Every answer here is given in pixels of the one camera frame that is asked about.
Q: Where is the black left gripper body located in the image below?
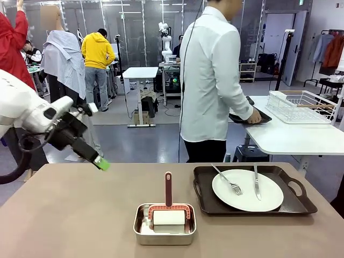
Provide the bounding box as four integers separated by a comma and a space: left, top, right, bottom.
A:
44, 111, 99, 163

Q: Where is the silver fork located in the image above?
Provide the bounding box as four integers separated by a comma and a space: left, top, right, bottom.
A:
210, 163, 243, 196

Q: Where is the white round plate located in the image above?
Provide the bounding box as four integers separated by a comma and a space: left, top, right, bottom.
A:
211, 169, 285, 212

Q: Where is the silver table knife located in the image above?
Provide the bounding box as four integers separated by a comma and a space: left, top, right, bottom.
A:
253, 164, 262, 201

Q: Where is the black tray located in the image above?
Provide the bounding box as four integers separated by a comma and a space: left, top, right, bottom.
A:
228, 96, 273, 125

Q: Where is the dark brown serving tray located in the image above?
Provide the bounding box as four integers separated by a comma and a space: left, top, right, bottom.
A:
192, 164, 318, 217

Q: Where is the person's right hand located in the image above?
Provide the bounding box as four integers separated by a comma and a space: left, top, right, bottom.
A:
247, 109, 262, 125

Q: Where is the cardboard box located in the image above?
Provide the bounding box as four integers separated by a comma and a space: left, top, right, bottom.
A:
133, 110, 149, 126

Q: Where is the mannequin in striped shirt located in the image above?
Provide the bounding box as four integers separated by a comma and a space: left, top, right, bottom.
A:
38, 5, 104, 162

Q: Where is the dark stool with cloth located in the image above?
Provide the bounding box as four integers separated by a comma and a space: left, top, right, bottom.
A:
139, 90, 160, 118

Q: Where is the person in yellow hoodie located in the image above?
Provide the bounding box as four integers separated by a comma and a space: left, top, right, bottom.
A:
81, 27, 117, 112

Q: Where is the seated person with glasses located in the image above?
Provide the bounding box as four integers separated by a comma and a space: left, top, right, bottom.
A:
22, 40, 44, 69

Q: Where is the rectangular metal tin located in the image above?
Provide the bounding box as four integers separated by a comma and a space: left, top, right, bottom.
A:
133, 203, 197, 239

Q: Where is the white standing desk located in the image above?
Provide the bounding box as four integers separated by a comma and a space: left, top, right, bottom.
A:
121, 66, 160, 128

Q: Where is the mannequin in red coat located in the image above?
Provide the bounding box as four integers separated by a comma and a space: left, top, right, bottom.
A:
0, 0, 37, 92

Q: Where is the equipment cart with computer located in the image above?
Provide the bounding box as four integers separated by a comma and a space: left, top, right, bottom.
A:
159, 61, 182, 106

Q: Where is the person in white shirt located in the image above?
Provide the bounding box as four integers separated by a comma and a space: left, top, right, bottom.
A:
179, 0, 262, 163

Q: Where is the person in dark clothes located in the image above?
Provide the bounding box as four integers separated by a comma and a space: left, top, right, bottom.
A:
173, 34, 185, 59

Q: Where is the black plastic stool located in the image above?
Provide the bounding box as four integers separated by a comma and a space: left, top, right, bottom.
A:
232, 144, 270, 163

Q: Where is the white shoe shelf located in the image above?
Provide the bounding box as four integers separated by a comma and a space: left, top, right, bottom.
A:
238, 62, 258, 83

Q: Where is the white side table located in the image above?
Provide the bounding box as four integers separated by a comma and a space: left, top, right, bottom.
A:
242, 95, 344, 156

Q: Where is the black tripod stand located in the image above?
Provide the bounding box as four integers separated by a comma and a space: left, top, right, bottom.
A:
275, 28, 296, 92

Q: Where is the clothes rack with garments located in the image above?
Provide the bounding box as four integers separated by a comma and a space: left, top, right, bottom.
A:
308, 28, 344, 87

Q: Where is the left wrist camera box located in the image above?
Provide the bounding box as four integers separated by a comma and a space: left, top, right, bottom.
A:
77, 102, 101, 117

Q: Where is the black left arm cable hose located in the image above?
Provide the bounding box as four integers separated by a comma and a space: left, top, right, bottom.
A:
0, 128, 53, 185

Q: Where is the pink-handled lint roller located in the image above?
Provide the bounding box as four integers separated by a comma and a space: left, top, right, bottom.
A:
147, 171, 192, 234

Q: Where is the black hanging cable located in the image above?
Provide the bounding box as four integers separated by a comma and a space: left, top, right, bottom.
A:
178, 0, 204, 163

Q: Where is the white wire dish rack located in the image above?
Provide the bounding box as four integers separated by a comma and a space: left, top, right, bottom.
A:
265, 89, 340, 125

